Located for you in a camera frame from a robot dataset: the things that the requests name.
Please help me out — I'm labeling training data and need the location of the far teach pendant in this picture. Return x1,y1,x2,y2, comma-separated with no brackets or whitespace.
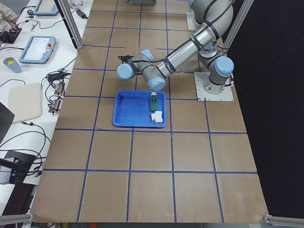
33,0,58,16

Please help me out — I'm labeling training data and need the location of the aluminium frame post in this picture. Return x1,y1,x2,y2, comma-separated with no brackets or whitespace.
54,0,83,50

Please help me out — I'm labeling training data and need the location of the blue plastic tray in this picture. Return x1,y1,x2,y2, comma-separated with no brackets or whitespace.
113,90,167,128

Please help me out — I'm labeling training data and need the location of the black power adapter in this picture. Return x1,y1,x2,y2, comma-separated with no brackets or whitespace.
76,10,88,19

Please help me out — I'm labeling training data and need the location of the beige pad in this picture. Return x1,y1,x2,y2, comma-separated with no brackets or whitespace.
8,83,43,124

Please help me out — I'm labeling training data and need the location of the near teach pendant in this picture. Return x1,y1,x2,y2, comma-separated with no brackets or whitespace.
19,36,56,64

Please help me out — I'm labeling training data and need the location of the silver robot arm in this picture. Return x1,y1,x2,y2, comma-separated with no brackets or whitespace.
117,0,233,91

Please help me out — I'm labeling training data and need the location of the white relay module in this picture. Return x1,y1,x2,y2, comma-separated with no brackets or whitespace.
151,111,163,124

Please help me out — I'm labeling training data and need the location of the teach pendant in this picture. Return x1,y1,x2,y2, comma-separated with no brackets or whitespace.
19,36,56,64
33,0,58,16

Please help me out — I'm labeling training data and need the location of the green terminal block module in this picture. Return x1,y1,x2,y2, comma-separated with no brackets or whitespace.
150,92,158,112

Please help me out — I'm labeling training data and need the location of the grey cup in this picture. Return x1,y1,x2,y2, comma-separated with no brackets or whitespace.
3,57,22,73

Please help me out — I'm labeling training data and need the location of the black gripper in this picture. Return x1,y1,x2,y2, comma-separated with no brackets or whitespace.
118,55,133,63

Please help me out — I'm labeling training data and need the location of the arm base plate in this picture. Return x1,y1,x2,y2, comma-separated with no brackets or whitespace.
186,12,201,31
194,72,234,102

